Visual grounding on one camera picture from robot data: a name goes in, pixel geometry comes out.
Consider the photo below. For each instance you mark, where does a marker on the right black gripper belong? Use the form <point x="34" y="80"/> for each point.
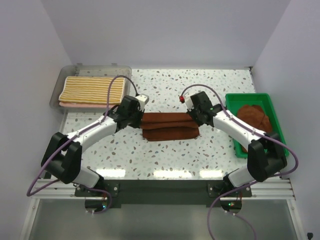
<point x="199" y="122"/>

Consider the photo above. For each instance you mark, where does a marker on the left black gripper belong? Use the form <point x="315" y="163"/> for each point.
<point x="140" y="112"/>

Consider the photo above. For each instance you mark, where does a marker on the brown microfibre towel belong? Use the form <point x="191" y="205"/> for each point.
<point x="168" y="126"/>

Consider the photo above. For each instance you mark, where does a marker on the yellow white striped towel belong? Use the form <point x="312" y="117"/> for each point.
<point x="92" y="90"/>

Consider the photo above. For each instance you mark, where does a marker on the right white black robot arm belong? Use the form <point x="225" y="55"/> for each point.
<point x="265" y="157"/>

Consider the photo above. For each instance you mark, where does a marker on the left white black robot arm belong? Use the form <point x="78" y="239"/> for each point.
<point x="63" y="156"/>

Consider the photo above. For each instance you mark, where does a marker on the green plastic tray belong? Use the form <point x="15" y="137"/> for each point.
<point x="235" y="101"/>

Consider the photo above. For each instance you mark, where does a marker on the clear grey plastic bin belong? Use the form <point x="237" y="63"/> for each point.
<point x="87" y="71"/>

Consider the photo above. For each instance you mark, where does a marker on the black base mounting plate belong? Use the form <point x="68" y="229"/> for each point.
<point x="162" y="192"/>

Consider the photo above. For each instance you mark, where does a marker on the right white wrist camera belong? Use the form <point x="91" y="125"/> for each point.
<point x="187" y="102"/>

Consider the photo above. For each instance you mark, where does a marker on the aluminium rail frame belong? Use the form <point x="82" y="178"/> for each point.
<point x="59" y="215"/>

